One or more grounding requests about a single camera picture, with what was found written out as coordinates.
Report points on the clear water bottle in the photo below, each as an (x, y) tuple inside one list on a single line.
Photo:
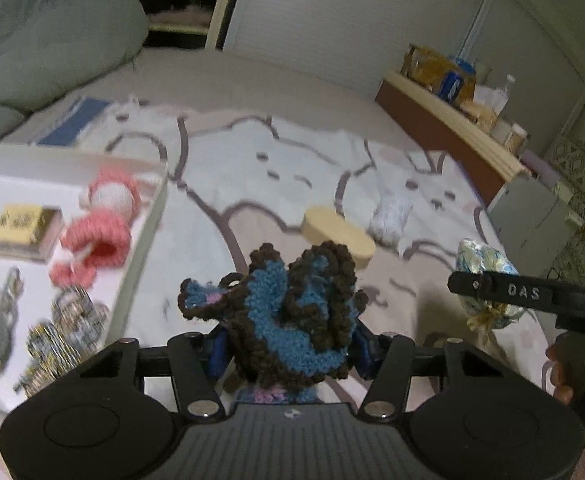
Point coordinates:
[(501, 94)]

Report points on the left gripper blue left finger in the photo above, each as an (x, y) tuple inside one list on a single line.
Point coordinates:
[(220, 347)]

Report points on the wooden bed headboard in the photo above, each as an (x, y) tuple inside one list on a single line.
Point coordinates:
[(437, 126)]

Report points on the person right hand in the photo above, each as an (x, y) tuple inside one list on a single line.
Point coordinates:
[(559, 376)]

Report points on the blue pepsi can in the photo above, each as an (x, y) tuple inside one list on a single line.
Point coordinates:
[(450, 86)]

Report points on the pink crochet doll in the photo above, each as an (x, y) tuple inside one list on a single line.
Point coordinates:
[(102, 237)]

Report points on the oval wooden box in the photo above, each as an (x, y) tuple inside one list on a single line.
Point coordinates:
[(322, 224)]

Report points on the white bedside cabinet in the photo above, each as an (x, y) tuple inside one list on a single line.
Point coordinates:
[(533, 224)]

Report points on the teal foil bundle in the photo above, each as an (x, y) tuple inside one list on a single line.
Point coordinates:
[(482, 260)]

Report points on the white shallow cardboard tray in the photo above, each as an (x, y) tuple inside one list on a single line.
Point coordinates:
[(56, 177)]

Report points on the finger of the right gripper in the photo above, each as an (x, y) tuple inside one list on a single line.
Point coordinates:
[(524, 291)]

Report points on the white crochet ball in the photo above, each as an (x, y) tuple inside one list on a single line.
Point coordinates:
[(389, 219)]

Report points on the cartoon cat print cloth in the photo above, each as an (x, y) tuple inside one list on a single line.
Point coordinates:
[(238, 180)]

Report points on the white lidded jar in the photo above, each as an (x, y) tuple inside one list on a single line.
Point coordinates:
[(515, 139)]

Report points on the grey green quilt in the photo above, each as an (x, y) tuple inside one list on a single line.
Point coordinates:
[(51, 47)]

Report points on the tissue box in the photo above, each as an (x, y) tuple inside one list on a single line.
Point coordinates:
[(479, 108)]

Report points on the brown paper bag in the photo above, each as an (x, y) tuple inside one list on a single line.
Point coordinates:
[(428, 68)]

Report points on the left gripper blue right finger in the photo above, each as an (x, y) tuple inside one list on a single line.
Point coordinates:
[(364, 352)]

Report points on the multicolour braided yarn knot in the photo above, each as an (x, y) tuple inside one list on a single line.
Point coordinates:
[(68, 338)]

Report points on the yellow tissue pack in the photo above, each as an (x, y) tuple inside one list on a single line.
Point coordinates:
[(29, 232)]

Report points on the dark blue crochet toy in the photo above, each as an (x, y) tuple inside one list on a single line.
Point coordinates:
[(290, 323)]

